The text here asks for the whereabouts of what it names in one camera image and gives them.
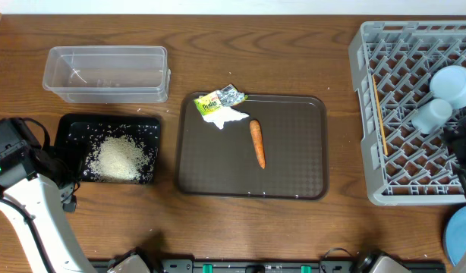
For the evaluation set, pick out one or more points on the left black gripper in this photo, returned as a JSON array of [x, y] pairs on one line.
[[69, 195]]

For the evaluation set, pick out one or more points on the wooden chopstick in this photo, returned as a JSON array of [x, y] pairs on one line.
[[380, 116]]

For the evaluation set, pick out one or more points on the light blue cup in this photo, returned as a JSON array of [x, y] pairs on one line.
[[432, 115]]

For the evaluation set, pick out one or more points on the light blue bowl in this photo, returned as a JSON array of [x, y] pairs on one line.
[[449, 84]]

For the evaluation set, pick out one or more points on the dark blue plate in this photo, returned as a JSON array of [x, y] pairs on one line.
[[454, 237]]

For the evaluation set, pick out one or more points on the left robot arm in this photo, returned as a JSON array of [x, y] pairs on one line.
[[35, 187]]

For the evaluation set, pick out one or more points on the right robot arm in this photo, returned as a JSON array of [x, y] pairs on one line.
[[456, 141]]

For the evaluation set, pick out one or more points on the grey dishwasher rack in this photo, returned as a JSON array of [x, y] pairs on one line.
[[419, 169]]

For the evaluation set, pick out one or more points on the black rectangular tray bin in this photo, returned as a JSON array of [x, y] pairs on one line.
[[77, 132]]

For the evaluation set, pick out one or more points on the pile of rice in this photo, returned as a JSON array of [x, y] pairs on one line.
[[119, 160]]

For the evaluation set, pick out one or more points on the clear plastic bin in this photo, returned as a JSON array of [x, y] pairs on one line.
[[108, 73]]

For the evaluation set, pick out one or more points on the dark brown serving tray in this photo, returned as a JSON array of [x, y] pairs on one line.
[[223, 162]]

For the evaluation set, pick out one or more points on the crumpled white tissue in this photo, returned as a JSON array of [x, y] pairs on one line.
[[223, 115]]

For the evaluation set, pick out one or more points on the yellow silver snack wrapper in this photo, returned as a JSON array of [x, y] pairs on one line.
[[227, 97]]

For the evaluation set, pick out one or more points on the orange carrot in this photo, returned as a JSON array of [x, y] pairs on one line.
[[257, 138]]

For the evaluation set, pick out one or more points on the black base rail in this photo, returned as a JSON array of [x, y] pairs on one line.
[[371, 261]]

